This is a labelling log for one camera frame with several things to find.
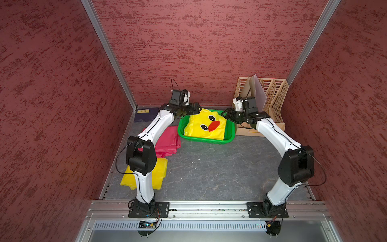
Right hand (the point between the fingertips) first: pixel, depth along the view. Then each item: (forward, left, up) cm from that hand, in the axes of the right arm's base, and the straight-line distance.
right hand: (223, 117), depth 87 cm
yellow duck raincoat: (+5, +9, -13) cm, 17 cm away
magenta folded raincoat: (-8, +35, -15) cm, 39 cm away
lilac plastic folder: (+14, -21, +8) cm, 26 cm away
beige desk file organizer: (+20, -37, +2) cm, 43 cm away
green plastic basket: (+3, -7, -19) cm, 20 cm away
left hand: (+4, +18, +1) cm, 18 cm away
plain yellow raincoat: (-25, +40, -20) cm, 51 cm away
